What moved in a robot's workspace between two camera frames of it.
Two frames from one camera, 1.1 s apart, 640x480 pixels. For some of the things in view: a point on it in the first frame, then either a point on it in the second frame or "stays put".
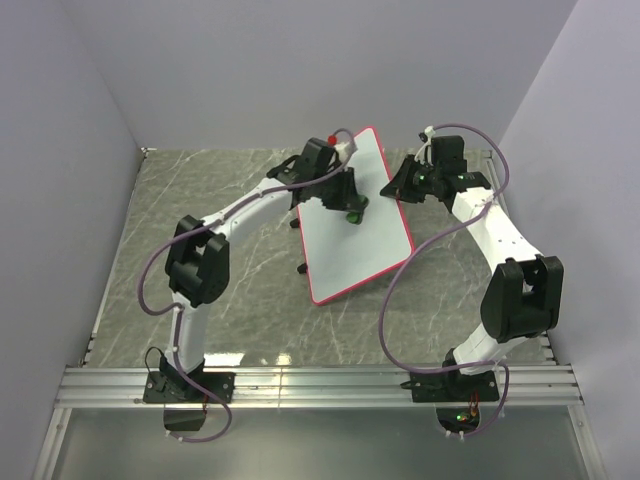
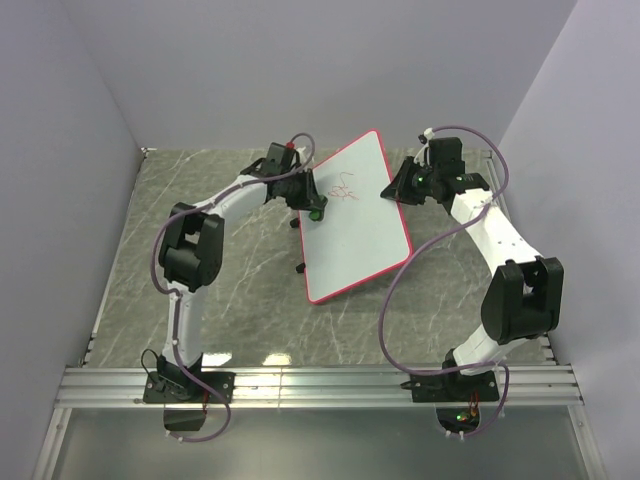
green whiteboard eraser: (357, 217) → (316, 215)
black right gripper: (398, 187) stays put
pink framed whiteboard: (340, 255) stays put
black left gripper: (349, 193) → (311, 199)
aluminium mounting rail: (316, 387) stays put
